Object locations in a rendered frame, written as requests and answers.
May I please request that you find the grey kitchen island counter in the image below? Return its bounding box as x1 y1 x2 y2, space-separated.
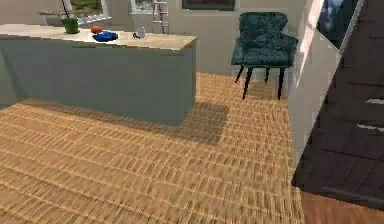
0 23 198 128

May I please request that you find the dark green upholstered chair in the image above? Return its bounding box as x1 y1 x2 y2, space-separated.
230 11 299 101

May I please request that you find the red ladder shelf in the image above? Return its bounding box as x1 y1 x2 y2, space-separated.
151 0 170 34

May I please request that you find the blue plate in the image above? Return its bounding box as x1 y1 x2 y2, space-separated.
91 31 119 43

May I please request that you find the white framed window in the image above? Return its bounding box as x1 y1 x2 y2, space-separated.
38 0 112 26

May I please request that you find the green potted house plant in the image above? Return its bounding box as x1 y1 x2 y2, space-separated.
59 0 81 35

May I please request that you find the dark framed wall picture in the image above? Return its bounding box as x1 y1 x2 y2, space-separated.
181 0 236 12

